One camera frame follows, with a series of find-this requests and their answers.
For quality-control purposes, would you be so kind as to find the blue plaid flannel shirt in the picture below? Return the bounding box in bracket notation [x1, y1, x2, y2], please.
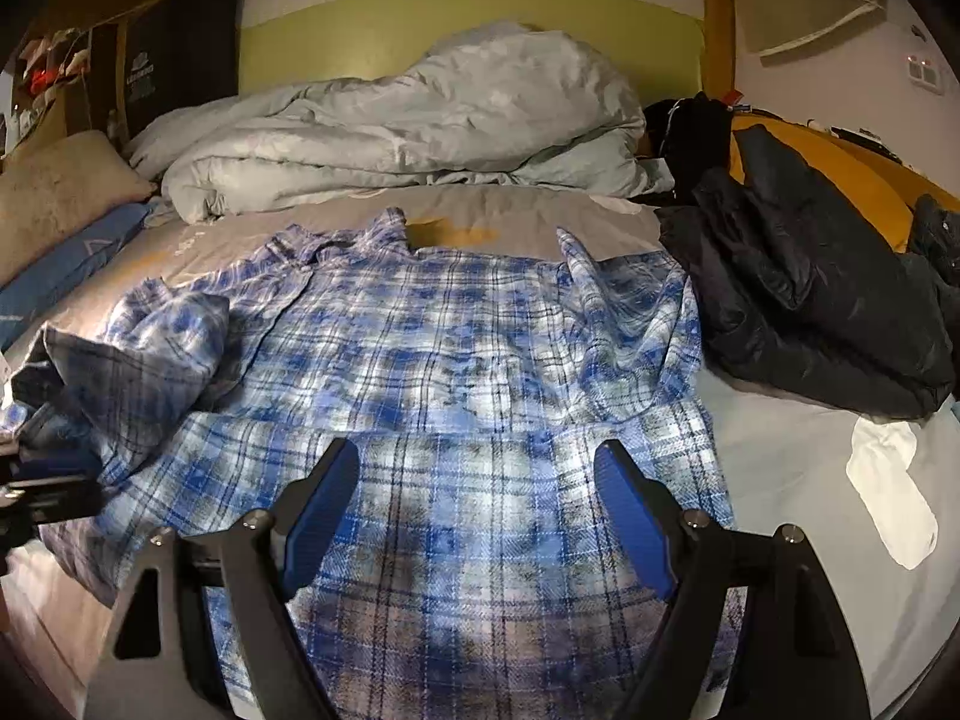
[2, 209, 732, 718]

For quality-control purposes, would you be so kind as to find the blue pillow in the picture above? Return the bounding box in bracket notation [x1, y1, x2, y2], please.
[0, 203, 148, 351]

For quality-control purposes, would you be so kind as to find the white sock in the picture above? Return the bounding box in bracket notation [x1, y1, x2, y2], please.
[844, 418, 939, 571]

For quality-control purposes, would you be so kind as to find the beige pillow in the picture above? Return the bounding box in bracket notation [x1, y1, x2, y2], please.
[0, 130, 155, 284]

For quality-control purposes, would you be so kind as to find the black puffer jacket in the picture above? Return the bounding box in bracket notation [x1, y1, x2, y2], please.
[646, 94, 958, 419]

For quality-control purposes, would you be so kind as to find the black garment by cushion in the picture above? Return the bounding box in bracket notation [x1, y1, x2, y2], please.
[907, 193, 960, 288]

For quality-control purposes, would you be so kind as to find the black printed bag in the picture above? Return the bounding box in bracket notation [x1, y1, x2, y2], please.
[124, 0, 239, 138]

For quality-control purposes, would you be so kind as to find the orange yellow cushion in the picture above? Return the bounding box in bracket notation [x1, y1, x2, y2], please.
[732, 112, 960, 252]

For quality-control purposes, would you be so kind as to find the grey crumpled duvet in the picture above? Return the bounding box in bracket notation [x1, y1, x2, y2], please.
[127, 21, 674, 224]

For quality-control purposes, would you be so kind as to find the green headboard panel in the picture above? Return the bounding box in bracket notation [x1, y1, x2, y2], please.
[237, 0, 706, 107]

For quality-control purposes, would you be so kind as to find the wall power socket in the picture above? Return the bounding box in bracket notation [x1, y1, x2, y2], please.
[907, 55, 942, 94]

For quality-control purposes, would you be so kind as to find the wooden bed frame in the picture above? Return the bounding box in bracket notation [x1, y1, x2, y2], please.
[701, 0, 737, 99]

